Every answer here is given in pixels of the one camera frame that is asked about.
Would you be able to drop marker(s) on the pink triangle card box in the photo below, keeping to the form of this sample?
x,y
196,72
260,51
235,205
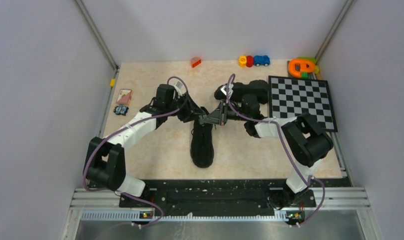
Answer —
x,y
124,97

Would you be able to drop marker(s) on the red toy cylinder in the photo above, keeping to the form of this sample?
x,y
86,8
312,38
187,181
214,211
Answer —
x,y
249,61

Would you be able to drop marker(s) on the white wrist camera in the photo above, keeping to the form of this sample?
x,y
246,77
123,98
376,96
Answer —
x,y
179,87
227,90

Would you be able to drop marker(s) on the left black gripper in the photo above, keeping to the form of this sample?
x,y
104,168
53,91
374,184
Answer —
x,y
191,111

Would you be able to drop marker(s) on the black shoe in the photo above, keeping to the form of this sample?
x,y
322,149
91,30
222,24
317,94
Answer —
x,y
201,147
259,88

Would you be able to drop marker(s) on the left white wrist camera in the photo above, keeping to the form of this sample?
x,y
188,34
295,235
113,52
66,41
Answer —
x,y
179,87

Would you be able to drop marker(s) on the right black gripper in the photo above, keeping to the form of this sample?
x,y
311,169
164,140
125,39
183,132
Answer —
x,y
214,117

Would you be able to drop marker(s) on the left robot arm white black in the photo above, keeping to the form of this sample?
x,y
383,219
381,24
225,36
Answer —
x,y
105,162

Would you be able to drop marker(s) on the blue toy car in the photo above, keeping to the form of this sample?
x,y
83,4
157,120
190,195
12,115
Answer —
x,y
261,60

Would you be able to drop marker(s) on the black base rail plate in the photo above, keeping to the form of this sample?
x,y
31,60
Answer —
x,y
225,198

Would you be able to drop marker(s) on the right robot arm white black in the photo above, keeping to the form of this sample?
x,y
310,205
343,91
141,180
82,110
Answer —
x,y
304,141

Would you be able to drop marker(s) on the yellow toy cylinder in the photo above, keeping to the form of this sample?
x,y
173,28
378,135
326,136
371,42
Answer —
x,y
242,61

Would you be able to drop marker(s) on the black white checkerboard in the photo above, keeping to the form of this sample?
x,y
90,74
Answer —
x,y
290,97

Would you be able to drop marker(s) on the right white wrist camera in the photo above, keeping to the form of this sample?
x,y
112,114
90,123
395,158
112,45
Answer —
x,y
227,90

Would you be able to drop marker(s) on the small blue black toy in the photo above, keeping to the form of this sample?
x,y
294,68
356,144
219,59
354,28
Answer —
x,y
121,110

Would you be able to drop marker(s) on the orange toy brick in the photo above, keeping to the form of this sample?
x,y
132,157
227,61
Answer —
x,y
195,61

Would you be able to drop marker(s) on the orange ring toy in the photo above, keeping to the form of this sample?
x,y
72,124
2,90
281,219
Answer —
x,y
301,68

